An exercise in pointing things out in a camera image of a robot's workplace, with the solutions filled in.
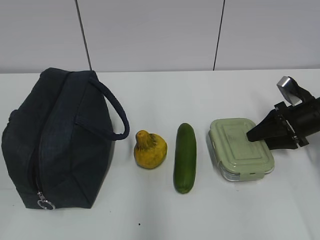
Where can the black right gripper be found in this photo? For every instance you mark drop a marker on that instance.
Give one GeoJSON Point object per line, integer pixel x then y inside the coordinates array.
{"type": "Point", "coordinates": [288, 126]}

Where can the dark blue fabric bag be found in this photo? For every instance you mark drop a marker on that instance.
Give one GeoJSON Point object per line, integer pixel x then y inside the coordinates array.
{"type": "Point", "coordinates": [58, 144]}

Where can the green lidded glass container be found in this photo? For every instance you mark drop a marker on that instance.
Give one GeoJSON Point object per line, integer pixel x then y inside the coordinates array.
{"type": "Point", "coordinates": [237, 158]}

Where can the green cucumber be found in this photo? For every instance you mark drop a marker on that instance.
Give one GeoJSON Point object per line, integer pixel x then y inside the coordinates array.
{"type": "Point", "coordinates": [185, 159]}

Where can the yellow squash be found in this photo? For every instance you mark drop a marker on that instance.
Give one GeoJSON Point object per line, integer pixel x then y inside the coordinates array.
{"type": "Point", "coordinates": [150, 150]}

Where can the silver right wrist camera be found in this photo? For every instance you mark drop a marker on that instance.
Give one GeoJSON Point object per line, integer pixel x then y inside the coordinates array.
{"type": "Point", "coordinates": [290, 90]}

